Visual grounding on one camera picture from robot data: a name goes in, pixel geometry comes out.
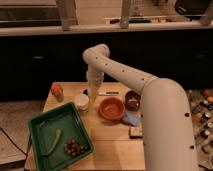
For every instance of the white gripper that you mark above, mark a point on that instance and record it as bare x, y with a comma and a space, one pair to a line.
94, 79

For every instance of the yellow banana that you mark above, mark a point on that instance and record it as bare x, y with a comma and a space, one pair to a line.
92, 96

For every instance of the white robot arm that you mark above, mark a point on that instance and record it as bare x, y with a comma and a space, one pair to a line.
169, 143

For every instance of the white paper cup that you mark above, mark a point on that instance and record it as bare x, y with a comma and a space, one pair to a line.
81, 101

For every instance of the orange bowl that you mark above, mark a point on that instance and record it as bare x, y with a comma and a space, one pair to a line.
112, 108

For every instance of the orange carrot toy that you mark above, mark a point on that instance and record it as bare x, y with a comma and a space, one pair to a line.
57, 92

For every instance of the dark maroon bowl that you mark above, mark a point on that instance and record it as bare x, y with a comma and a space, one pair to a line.
132, 101

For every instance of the wooden table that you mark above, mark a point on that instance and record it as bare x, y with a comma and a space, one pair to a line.
113, 149

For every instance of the blue sponge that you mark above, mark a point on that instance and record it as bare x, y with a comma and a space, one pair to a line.
131, 119

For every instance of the brown sponge block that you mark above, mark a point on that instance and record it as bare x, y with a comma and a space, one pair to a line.
135, 132

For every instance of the green plastic tray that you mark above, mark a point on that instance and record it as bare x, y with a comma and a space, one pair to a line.
51, 130

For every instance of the bunch of dark grapes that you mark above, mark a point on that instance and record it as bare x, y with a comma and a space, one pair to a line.
73, 148

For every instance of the spice jars on floor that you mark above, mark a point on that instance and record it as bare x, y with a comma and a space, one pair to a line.
201, 105

